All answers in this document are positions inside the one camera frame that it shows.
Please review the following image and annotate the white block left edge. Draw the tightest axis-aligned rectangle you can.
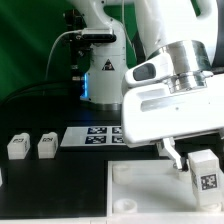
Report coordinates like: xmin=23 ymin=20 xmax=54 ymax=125
xmin=0 ymin=169 xmax=3 ymax=187

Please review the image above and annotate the black camera on stand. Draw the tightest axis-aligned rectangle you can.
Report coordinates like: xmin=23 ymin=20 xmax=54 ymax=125
xmin=63 ymin=9 xmax=91 ymax=81

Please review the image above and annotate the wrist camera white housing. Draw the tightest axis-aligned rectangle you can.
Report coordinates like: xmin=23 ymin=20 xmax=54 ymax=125
xmin=122 ymin=53 xmax=174 ymax=95

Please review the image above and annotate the black cable bundle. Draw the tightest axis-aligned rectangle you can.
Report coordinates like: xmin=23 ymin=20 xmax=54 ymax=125
xmin=0 ymin=79 xmax=84 ymax=105

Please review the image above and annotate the white camera cable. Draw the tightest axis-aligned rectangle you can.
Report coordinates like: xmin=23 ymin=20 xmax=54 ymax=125
xmin=44 ymin=29 xmax=83 ymax=82

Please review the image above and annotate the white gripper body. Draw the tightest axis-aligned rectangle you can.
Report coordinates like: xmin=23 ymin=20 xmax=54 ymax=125
xmin=122 ymin=75 xmax=224 ymax=147

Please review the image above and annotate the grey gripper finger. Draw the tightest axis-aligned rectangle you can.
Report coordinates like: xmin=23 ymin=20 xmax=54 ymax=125
xmin=161 ymin=138 xmax=183 ymax=170

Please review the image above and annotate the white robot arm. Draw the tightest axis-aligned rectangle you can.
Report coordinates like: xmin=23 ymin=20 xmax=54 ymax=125
xmin=69 ymin=0 xmax=224 ymax=167

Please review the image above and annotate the white square tabletop tray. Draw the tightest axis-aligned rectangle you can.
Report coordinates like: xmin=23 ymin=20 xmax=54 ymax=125
xmin=107 ymin=160 xmax=224 ymax=216

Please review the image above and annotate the white marker tag sheet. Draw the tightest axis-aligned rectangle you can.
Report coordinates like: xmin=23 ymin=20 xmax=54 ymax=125
xmin=61 ymin=126 xmax=124 ymax=147

